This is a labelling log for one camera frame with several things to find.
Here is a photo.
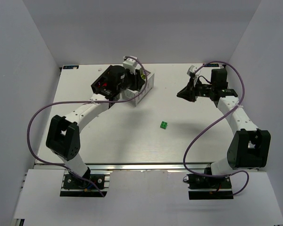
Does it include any white slotted container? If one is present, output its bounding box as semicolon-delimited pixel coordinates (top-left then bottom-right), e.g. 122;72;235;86
121;69;155;106

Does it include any green square lego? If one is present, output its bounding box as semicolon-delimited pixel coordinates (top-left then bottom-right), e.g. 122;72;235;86
160;121;168;129

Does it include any blue corner label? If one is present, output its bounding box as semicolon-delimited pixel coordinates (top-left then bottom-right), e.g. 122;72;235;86
203;63;219;67
62;65;79;70

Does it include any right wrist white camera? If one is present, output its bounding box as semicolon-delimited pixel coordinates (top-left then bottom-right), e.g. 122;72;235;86
187;65;201;84

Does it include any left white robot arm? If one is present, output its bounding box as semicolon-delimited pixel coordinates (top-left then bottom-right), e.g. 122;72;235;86
46;65;147;179

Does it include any black slotted container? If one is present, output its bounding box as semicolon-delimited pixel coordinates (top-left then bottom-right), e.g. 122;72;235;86
91;65;124;101

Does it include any purple cable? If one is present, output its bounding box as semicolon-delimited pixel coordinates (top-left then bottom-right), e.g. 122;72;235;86
27;55;148;197
183;61;250;195

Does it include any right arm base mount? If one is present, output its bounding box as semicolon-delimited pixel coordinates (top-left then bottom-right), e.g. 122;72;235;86
183;164;233;200

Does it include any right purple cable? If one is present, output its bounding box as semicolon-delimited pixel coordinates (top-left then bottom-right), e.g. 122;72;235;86
183;61;250;195

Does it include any left blue corner label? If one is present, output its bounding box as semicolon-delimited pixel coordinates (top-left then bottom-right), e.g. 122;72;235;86
62;65;79;70

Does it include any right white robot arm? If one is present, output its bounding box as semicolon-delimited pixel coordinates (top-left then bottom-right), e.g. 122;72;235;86
177;65;271;176

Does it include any right blue corner label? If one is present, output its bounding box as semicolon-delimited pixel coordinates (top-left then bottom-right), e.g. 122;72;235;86
203;63;219;67

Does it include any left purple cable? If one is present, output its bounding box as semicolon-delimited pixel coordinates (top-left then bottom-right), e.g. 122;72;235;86
27;55;148;197

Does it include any aluminium table front rail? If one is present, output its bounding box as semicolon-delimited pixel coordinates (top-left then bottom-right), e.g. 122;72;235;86
33;163;208;170

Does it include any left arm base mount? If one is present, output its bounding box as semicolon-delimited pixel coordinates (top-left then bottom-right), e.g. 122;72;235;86
60;171;110;198

